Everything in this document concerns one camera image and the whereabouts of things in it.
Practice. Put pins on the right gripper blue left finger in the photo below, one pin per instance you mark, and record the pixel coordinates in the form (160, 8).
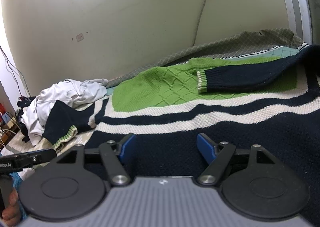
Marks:
(126, 148)

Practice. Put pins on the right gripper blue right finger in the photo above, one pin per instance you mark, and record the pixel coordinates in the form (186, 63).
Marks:
(206, 147)

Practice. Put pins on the navy green white knit sweater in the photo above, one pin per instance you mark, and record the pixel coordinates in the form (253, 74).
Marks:
(277, 107)

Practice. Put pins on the person's left hand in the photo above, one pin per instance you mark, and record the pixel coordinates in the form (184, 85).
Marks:
(11, 215)

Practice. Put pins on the cluttered bedside items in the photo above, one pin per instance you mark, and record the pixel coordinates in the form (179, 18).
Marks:
(9, 127)

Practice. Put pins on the dark patterned garment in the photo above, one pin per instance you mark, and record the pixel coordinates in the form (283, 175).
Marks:
(23, 103)

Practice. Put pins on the white crumpled shirt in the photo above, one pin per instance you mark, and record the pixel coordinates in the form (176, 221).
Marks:
(73, 93)

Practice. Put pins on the patterned beige bed sheet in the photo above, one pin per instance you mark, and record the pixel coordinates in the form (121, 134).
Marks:
(172, 82)

